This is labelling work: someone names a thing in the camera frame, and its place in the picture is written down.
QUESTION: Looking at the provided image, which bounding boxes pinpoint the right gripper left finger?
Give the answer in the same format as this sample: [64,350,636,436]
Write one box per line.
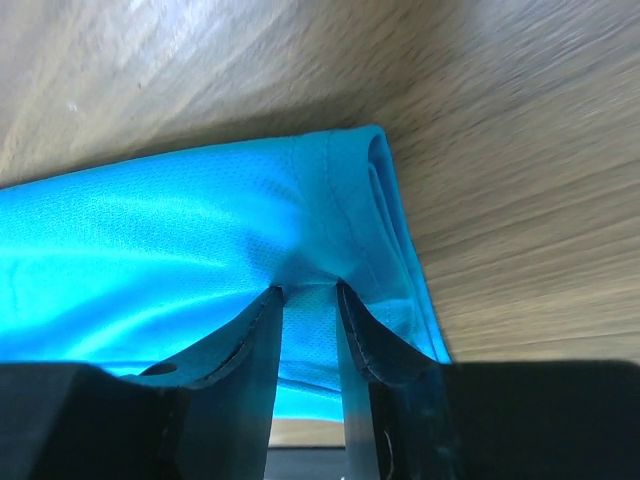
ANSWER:
[1,287,284,479]

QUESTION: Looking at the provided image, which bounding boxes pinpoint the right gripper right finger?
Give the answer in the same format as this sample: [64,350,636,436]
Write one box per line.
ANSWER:
[336,283,639,479]

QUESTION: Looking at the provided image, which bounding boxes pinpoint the teal t-shirt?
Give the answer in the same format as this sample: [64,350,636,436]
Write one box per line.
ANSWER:
[1,125,450,421]

